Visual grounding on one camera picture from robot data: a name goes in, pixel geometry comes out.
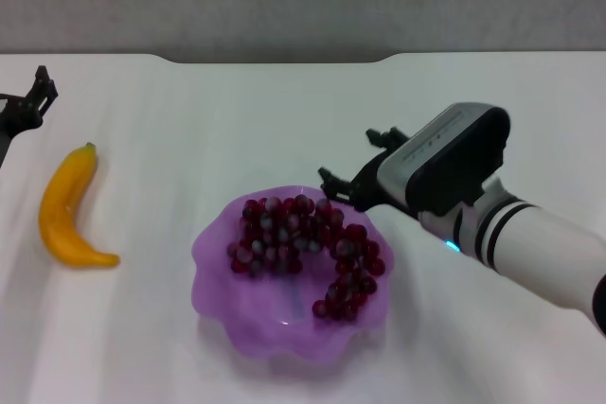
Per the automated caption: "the dark red grape bunch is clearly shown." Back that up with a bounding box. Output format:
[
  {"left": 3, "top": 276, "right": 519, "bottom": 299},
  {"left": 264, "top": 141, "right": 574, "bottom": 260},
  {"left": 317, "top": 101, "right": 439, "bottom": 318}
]
[{"left": 226, "top": 194, "right": 385, "bottom": 323}]

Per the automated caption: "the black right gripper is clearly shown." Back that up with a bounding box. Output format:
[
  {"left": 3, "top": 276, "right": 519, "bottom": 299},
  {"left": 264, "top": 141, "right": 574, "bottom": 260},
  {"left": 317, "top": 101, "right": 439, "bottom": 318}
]
[{"left": 317, "top": 126, "right": 423, "bottom": 224}]

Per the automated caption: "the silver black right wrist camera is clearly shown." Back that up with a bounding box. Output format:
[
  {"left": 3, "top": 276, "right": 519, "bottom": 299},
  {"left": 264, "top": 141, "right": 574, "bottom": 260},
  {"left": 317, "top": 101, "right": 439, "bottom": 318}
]
[{"left": 380, "top": 101, "right": 513, "bottom": 219}]

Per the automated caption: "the yellow banana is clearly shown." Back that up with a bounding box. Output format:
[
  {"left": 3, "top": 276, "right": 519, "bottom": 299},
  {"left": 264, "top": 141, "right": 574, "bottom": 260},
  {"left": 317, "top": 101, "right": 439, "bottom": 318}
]
[{"left": 38, "top": 142, "right": 121, "bottom": 269}]

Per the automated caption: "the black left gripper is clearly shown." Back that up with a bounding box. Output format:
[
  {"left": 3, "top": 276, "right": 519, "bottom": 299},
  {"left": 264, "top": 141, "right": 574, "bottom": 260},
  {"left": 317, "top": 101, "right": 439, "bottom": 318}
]
[{"left": 0, "top": 64, "right": 60, "bottom": 171}]

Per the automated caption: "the purple wavy-rimmed plastic bowl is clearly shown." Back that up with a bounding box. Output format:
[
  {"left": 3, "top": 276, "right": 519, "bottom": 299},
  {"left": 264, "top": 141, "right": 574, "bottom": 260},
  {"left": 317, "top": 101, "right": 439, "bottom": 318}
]
[{"left": 190, "top": 184, "right": 396, "bottom": 363}]

